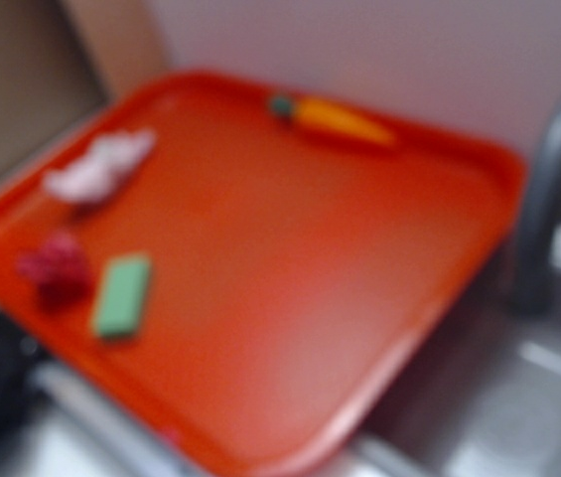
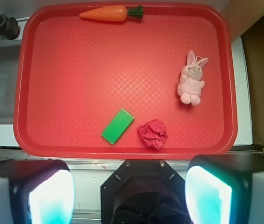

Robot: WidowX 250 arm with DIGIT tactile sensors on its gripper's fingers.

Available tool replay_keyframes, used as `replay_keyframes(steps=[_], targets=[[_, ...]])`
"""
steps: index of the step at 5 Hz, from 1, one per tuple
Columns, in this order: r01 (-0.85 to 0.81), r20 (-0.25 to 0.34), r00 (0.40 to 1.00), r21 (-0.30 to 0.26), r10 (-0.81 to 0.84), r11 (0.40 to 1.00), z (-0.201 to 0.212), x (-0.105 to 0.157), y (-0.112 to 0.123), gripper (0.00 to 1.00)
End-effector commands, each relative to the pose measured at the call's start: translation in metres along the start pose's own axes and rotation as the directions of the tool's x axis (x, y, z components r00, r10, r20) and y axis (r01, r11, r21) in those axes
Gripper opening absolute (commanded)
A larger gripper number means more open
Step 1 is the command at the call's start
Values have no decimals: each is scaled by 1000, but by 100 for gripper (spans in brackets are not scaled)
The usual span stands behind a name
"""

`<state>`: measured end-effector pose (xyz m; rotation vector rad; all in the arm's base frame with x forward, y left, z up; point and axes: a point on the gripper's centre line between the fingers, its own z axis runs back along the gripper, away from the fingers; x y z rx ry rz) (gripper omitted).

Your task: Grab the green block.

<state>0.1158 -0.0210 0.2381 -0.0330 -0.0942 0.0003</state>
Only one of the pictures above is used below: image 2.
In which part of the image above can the orange toy carrot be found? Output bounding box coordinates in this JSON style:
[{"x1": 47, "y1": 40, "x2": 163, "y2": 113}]
[{"x1": 79, "y1": 5, "x2": 143, "y2": 22}]

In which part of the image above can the red plastic tray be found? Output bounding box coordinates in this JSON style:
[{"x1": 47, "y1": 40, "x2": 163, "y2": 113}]
[{"x1": 14, "y1": 3, "x2": 237, "y2": 160}]

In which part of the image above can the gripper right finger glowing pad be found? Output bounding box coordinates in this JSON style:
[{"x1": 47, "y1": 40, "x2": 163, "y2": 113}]
[{"x1": 185, "y1": 154, "x2": 264, "y2": 224}]

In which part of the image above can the pink plush bunny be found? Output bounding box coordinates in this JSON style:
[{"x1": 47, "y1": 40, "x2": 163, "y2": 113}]
[{"x1": 177, "y1": 50, "x2": 208, "y2": 106}]

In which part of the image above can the green rectangular block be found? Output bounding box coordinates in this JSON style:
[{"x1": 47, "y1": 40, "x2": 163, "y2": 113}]
[{"x1": 101, "y1": 108, "x2": 135, "y2": 145}]

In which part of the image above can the crumpled red paper ball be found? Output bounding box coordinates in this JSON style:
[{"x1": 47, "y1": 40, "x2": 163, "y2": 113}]
[{"x1": 137, "y1": 119, "x2": 168, "y2": 149}]

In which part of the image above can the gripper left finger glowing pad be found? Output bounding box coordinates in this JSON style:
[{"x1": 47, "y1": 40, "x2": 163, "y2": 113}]
[{"x1": 0, "y1": 160, "x2": 75, "y2": 224}]

